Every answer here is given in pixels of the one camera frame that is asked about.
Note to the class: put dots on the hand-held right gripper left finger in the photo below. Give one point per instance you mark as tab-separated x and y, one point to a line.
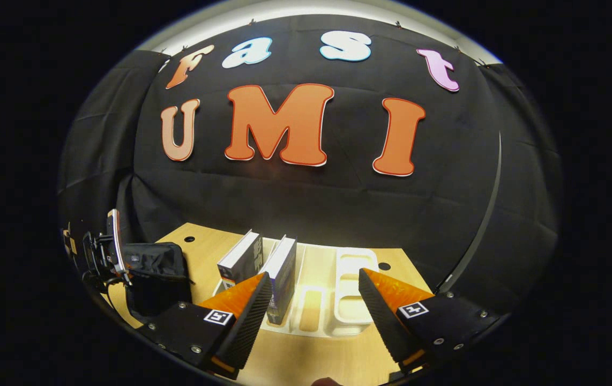
244	321

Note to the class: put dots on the black schoolbag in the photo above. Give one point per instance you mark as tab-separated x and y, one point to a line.
156	273

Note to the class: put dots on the row of black cloth clips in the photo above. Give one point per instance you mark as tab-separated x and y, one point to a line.
398	24

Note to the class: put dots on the white cover book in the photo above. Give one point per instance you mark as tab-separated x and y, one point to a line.
239	257

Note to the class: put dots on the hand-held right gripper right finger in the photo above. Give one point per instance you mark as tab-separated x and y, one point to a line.
383	316

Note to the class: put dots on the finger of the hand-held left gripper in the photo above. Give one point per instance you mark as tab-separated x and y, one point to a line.
117	241

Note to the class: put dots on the blue cover book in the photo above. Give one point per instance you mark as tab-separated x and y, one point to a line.
284	279

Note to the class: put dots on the white bookshelf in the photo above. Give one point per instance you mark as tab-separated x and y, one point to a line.
351	289

